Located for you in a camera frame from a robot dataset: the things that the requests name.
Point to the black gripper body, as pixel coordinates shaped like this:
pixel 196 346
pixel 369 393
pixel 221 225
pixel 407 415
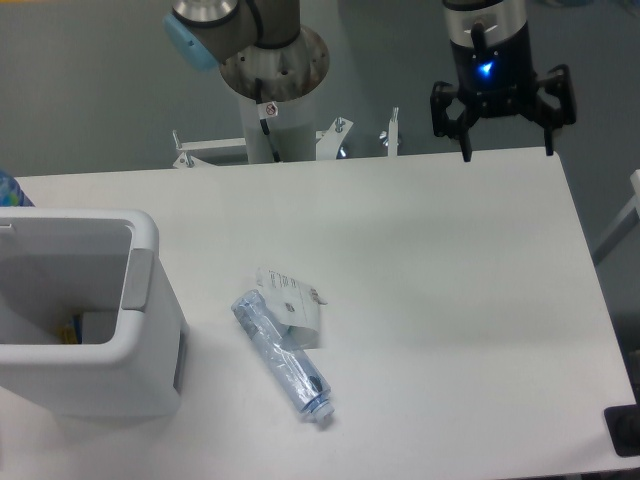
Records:
pixel 493 61

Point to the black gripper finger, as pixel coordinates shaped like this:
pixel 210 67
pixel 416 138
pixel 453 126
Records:
pixel 442 96
pixel 549 101

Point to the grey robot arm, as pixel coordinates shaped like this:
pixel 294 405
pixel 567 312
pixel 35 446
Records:
pixel 207 33

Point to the white plastic trash can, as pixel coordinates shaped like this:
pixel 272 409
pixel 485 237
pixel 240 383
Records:
pixel 103 265

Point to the yellow blue trash inside can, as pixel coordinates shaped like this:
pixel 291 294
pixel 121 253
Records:
pixel 71 332

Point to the grey metal leg at right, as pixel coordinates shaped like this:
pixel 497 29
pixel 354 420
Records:
pixel 622 224

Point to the crushed clear plastic bottle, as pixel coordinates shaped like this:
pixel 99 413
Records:
pixel 299 378

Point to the black device at table corner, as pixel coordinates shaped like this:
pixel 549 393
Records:
pixel 623 425

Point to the blue patterned object at left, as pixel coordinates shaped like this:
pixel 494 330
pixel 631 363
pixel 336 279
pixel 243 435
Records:
pixel 11 194

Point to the white metal frame bracket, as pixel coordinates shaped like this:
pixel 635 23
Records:
pixel 269 137

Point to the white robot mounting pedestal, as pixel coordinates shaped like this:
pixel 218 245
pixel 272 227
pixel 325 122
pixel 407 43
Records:
pixel 288 76

